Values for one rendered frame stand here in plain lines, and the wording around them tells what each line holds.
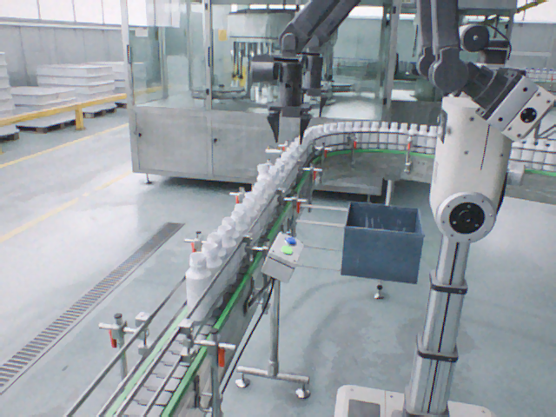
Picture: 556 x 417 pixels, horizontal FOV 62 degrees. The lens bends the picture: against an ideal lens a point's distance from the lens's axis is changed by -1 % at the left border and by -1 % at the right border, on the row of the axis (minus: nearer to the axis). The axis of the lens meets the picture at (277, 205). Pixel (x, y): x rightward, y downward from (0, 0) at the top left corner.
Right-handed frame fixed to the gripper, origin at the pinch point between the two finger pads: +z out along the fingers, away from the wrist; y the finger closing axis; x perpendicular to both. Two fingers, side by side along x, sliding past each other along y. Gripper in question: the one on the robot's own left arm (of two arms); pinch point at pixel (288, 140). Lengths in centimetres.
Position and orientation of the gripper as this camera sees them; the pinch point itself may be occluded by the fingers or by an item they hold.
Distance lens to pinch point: 122.4
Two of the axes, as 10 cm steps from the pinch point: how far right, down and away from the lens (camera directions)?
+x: 2.2, -3.3, 9.2
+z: -0.3, 9.4, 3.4
